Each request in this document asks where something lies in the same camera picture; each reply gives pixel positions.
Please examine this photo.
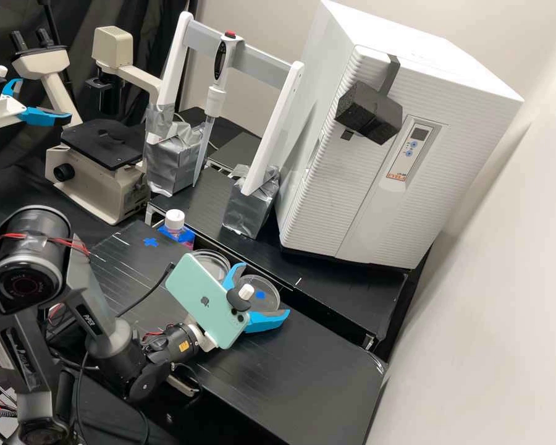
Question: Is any black cable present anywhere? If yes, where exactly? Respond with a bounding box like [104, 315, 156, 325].
[116, 262, 177, 321]

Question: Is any white pipette stand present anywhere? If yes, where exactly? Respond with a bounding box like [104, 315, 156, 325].
[143, 11, 306, 240]

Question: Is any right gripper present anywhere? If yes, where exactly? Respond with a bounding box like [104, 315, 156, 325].
[188, 262, 292, 353]

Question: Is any petri dish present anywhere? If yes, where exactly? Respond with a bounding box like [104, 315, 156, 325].
[192, 249, 233, 284]
[237, 274, 282, 313]

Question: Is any white incubator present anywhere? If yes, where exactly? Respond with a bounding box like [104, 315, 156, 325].
[300, 0, 525, 158]

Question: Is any cream microscope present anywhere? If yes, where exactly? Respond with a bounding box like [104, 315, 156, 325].
[9, 25, 164, 227]

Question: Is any black tray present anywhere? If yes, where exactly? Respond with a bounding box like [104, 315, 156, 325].
[206, 130, 264, 174]

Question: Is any right wrist camera phone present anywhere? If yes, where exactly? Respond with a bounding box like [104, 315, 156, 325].
[164, 252, 256, 351]

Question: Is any black platform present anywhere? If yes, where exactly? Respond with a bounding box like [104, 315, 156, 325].
[173, 106, 236, 141]
[145, 166, 432, 363]
[90, 219, 389, 445]

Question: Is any small bottle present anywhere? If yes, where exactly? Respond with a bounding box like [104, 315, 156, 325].
[164, 209, 188, 242]

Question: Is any incubator door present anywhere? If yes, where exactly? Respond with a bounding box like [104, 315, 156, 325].
[277, 44, 525, 271]

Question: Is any pipette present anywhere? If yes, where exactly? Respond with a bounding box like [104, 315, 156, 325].
[192, 29, 240, 187]

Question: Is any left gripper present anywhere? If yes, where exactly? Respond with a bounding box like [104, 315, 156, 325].
[0, 77, 73, 131]

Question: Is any blue bottle holder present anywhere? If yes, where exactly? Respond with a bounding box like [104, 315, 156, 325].
[156, 223, 197, 252]

